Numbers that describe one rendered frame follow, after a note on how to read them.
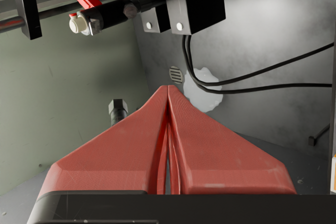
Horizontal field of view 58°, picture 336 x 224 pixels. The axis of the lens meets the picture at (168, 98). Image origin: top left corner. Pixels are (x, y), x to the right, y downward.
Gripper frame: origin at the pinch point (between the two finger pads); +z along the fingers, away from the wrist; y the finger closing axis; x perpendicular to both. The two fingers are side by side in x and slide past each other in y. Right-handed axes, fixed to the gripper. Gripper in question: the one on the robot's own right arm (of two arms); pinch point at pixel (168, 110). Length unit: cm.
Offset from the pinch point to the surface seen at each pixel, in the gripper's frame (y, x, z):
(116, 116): 5.8, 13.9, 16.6
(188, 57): -2.8, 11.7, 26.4
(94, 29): 8.0, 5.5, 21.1
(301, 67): -21.0, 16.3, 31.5
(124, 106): 5.1, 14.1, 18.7
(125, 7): 5.1, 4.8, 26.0
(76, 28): 10.2, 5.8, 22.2
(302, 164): -23.1, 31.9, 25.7
